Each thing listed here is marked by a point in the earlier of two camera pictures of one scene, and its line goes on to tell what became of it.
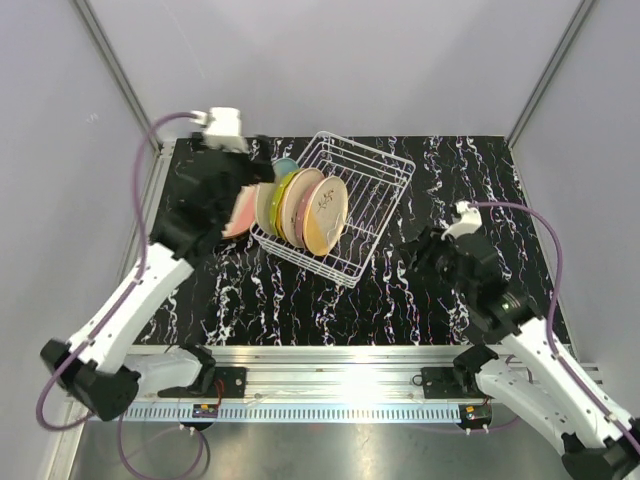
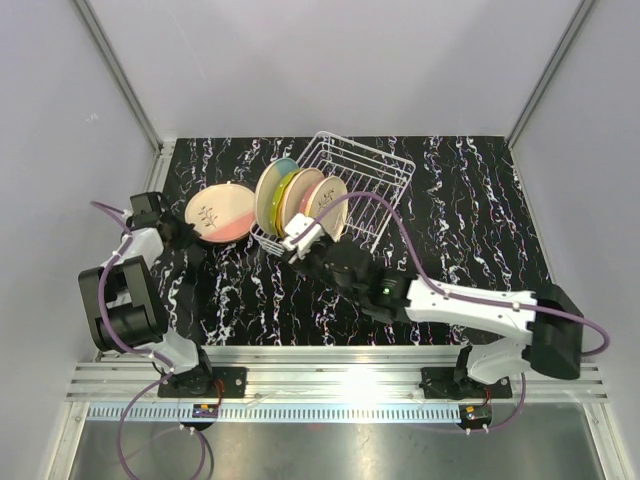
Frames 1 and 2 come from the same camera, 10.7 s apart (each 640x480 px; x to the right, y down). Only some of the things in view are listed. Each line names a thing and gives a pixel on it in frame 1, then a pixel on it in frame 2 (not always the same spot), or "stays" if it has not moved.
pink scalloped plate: [300, 216] stays
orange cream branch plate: [325, 214] stays
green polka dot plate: [277, 199] stays
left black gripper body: [244, 171] -> [181, 232]
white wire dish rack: [375, 182] stays
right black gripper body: [439, 255] -> [316, 263]
